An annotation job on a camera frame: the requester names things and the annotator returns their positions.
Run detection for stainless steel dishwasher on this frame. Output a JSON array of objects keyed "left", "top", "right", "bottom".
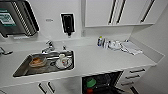
[{"left": 81, "top": 70, "right": 125, "bottom": 94}]

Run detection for small blue bottle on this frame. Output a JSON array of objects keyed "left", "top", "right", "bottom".
[{"left": 96, "top": 35, "right": 104, "bottom": 47}]

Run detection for small chrome sink fitting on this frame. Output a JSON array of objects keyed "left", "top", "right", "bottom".
[{"left": 61, "top": 45, "right": 68, "bottom": 52}]

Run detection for small white bottle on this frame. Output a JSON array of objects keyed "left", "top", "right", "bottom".
[{"left": 102, "top": 37, "right": 108, "bottom": 48}]

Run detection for white cup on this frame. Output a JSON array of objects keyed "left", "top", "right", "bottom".
[{"left": 54, "top": 53, "right": 73, "bottom": 71}]

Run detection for white dishes on counter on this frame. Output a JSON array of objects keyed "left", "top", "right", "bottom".
[{"left": 119, "top": 40, "right": 144, "bottom": 56}]

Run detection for orange bowl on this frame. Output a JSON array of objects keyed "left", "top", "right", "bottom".
[{"left": 28, "top": 55, "right": 48, "bottom": 69}]

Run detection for steel kitchen sink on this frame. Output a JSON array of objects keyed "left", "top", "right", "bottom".
[{"left": 12, "top": 50, "right": 76, "bottom": 79}]

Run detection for white sink base cabinet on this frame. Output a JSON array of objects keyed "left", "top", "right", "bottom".
[{"left": 0, "top": 76, "right": 83, "bottom": 94}]

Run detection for steel paper towel dispenser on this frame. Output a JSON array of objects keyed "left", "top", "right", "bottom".
[{"left": 0, "top": 0, "right": 41, "bottom": 39}]

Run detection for white wall outlet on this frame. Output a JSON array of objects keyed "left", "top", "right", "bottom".
[{"left": 80, "top": 29, "right": 86, "bottom": 38}]

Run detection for black wall soap dispenser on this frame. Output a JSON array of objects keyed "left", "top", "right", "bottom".
[{"left": 59, "top": 12, "right": 76, "bottom": 37}]

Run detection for white three-door wall cabinet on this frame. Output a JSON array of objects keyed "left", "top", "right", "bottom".
[{"left": 83, "top": 0, "right": 168, "bottom": 29}]

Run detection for small wall label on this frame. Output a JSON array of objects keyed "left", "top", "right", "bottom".
[{"left": 45, "top": 18, "right": 55, "bottom": 23}]

